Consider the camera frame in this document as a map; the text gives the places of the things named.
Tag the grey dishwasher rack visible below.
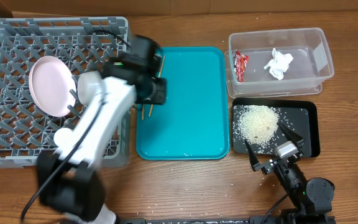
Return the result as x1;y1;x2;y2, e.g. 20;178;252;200
0;16;133;168

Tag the red snack wrapper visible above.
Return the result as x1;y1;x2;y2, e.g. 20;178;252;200
234;51;249;82

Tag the wooden chopstick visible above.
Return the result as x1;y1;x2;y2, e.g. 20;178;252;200
149;55;165;117
141;104;145;120

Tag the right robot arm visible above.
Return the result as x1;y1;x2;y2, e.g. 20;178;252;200
245;123;336;223

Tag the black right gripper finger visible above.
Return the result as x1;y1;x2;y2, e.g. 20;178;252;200
244;139;260;171
278;122;304;148

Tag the pink bowl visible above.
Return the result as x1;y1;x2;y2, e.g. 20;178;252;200
77;71;101;105

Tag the black plastic tray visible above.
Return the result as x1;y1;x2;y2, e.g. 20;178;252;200
231;98;321;157

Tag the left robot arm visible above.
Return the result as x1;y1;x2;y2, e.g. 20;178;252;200
20;35;167;223

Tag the left wooden chopstick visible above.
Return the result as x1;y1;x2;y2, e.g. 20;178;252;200
141;104;145;120

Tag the right wooden chopstick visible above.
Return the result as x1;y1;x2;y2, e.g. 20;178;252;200
149;55;165;117

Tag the pile of rice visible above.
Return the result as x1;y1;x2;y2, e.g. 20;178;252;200
232;104;283;154

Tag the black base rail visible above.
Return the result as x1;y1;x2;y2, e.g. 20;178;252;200
118;216;336;224

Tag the teal serving tray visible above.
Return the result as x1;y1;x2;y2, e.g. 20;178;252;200
135;47;230;161

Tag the white cup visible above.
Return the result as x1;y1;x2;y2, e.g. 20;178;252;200
53;128;73;148

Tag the clear plastic waste bin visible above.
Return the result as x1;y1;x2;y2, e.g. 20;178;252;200
225;27;334;98

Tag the large white plate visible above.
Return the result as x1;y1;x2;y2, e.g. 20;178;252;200
29;56;76;117

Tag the white tissue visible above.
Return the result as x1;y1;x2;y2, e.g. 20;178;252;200
264;48;293;80

